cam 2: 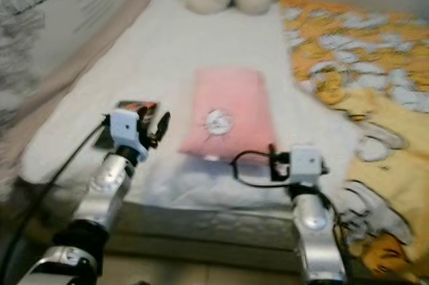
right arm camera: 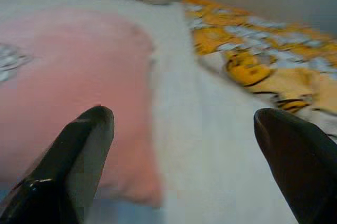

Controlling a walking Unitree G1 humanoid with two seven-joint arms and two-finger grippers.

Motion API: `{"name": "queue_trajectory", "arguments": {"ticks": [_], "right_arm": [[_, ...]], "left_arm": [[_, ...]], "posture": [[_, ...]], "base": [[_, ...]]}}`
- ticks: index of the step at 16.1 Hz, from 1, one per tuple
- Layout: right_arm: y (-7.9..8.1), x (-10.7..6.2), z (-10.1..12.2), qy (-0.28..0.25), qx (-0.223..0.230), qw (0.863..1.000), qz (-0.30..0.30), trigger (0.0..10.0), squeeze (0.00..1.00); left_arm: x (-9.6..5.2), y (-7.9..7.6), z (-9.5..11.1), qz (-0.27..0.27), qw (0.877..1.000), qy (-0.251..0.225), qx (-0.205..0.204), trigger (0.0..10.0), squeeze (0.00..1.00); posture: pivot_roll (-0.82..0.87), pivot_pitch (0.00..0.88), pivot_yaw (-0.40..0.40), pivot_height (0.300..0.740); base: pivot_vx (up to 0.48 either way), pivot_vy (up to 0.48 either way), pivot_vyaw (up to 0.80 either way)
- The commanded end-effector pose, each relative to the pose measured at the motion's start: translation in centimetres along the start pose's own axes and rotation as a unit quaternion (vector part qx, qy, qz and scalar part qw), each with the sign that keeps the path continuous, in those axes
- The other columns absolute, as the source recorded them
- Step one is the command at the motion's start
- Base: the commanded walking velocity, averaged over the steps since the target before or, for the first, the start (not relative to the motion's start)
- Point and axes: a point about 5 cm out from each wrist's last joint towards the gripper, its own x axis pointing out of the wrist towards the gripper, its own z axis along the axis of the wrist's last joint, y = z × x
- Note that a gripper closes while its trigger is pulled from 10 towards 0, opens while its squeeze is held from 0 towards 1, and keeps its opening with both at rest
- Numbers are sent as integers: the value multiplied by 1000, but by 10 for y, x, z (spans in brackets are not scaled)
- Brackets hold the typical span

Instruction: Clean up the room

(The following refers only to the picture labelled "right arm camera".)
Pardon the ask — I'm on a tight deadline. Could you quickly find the white mattress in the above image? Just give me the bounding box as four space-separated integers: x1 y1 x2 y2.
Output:
0 0 337 224

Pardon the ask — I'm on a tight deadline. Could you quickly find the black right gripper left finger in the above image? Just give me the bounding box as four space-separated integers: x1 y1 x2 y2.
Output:
0 105 115 224

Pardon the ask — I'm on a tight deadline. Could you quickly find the pink pillow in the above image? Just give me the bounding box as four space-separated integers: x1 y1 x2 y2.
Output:
0 7 165 208

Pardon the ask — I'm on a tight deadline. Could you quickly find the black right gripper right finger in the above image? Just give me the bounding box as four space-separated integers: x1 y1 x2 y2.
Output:
253 107 337 224

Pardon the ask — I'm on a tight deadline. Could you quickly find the yellow egg-print duvet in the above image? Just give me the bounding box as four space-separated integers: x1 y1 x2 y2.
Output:
181 0 337 138

